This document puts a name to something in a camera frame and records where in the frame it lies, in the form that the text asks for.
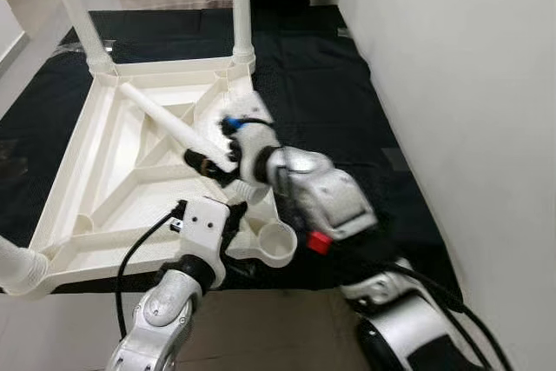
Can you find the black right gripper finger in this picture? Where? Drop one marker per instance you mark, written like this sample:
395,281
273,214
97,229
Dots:
204,167

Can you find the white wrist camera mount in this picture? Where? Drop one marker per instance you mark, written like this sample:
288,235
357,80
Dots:
252,109
204,223

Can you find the red connector block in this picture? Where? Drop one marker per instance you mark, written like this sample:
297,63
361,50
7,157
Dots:
319,242

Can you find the black tablecloth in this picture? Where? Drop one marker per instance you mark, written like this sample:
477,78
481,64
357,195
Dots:
330,84

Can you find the white plastic table top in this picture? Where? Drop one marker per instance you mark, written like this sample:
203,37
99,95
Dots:
104,171

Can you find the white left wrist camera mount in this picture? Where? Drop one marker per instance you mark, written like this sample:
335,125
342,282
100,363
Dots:
204,223

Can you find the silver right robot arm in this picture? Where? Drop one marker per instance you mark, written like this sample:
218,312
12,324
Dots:
330,197

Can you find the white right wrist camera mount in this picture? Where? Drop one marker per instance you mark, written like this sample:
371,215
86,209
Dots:
252,109

